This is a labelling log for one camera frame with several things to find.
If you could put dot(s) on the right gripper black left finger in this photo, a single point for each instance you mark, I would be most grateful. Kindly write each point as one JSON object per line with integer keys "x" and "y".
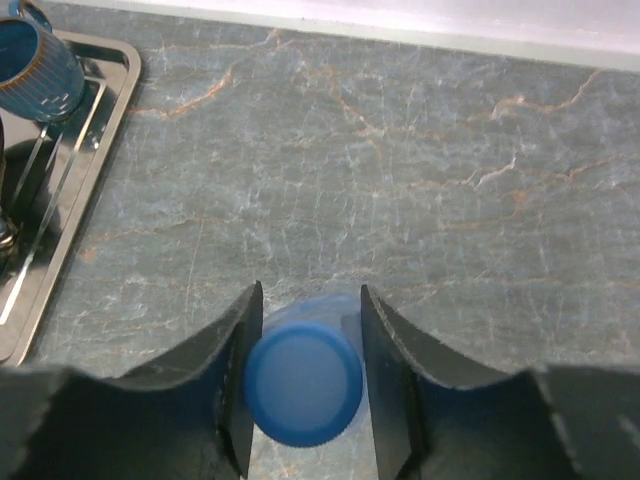
{"x": 180, "y": 415}

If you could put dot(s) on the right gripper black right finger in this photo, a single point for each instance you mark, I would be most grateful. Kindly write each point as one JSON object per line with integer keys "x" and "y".
{"x": 438, "y": 414}

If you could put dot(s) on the blue-label water bottle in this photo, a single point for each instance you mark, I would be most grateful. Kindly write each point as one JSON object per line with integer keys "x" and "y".
{"x": 305, "y": 380}

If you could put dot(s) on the metal serving tray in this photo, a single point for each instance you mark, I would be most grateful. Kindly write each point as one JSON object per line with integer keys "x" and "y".
{"x": 48, "y": 181}

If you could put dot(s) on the dark teal mug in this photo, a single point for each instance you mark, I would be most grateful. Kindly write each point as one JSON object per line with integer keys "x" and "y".
{"x": 41, "y": 78}

